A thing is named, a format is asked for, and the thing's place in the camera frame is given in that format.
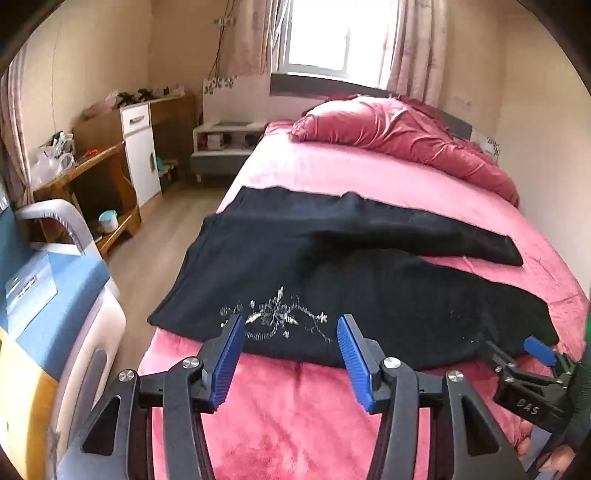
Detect grey headboard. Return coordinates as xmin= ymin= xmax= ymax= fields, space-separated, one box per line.
xmin=270 ymin=73 xmax=475 ymax=140

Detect window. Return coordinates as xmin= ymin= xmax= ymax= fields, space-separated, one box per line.
xmin=277 ymin=0 xmax=407 ymax=83

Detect blue and white chair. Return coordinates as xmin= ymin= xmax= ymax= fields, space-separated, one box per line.
xmin=0 ymin=179 xmax=128 ymax=480

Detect clear plastic bags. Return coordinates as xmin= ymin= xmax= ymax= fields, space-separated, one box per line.
xmin=29 ymin=142 xmax=77 ymax=186

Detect pink patterned curtain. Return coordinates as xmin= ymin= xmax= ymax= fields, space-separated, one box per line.
xmin=379 ymin=0 xmax=450 ymax=109
xmin=228 ymin=0 xmax=294 ymax=77

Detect wooden desk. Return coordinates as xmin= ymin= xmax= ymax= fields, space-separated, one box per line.
xmin=32 ymin=93 xmax=197 ymax=259

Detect white floral panel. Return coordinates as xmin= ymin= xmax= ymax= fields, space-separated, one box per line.
xmin=202 ymin=74 xmax=272 ymax=126

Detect pink bag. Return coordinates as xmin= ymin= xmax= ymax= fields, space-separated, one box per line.
xmin=82 ymin=90 xmax=121 ymax=117

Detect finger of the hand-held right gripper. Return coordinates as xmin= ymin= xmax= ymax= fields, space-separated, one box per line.
xmin=482 ymin=340 xmax=525 ymax=387
xmin=523 ymin=336 xmax=576 ymax=384

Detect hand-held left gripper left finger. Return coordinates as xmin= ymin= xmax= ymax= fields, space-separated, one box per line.
xmin=55 ymin=314 xmax=245 ymax=480

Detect dark clutter pile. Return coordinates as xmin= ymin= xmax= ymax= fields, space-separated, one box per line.
xmin=117 ymin=84 xmax=186 ymax=103

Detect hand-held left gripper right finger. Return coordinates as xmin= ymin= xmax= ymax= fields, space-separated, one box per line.
xmin=336 ymin=315 xmax=532 ymax=480

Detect white cabinet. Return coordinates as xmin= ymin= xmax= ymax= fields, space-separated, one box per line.
xmin=120 ymin=102 xmax=162 ymax=208

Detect bed with pink sheet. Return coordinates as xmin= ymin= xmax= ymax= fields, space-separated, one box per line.
xmin=139 ymin=117 xmax=591 ymax=480

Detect white nightstand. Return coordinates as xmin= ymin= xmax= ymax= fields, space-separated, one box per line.
xmin=191 ymin=120 xmax=269 ymax=184

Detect wall power strip with cable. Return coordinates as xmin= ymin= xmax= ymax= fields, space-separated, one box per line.
xmin=207 ymin=0 xmax=234 ymax=80

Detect white paper sheet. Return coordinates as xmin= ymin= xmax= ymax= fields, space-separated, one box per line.
xmin=4 ymin=257 xmax=59 ymax=315

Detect black embroidered pants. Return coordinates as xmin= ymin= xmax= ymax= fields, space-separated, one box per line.
xmin=148 ymin=186 xmax=561 ymax=370

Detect striped curtain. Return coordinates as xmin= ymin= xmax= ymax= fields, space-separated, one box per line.
xmin=0 ymin=60 xmax=36 ymax=208

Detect person's right hand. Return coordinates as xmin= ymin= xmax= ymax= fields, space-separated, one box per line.
xmin=517 ymin=434 xmax=580 ymax=474

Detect dark pink quilt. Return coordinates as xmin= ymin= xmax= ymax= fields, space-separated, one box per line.
xmin=290 ymin=95 xmax=520 ymax=208

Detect shoes under desk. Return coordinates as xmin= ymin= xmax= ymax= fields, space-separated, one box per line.
xmin=156 ymin=157 xmax=180 ymax=182

